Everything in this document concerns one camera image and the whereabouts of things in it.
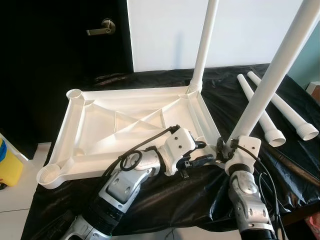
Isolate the black plastic table cover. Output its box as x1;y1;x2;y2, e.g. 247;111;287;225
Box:
20;64;320;240

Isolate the brown white-edged furniture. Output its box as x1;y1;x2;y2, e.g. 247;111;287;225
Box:
306;81;320;101

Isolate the pink mesh bag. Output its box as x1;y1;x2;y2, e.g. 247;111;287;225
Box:
307;215;320;240

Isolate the black door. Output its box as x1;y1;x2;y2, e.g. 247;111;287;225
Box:
0;0;134;156

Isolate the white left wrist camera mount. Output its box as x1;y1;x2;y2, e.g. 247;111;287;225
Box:
162;126;197;176

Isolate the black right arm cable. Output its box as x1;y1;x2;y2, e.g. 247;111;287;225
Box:
235;145;286;240

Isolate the brass door handle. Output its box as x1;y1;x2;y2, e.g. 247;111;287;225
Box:
86;18;116;37

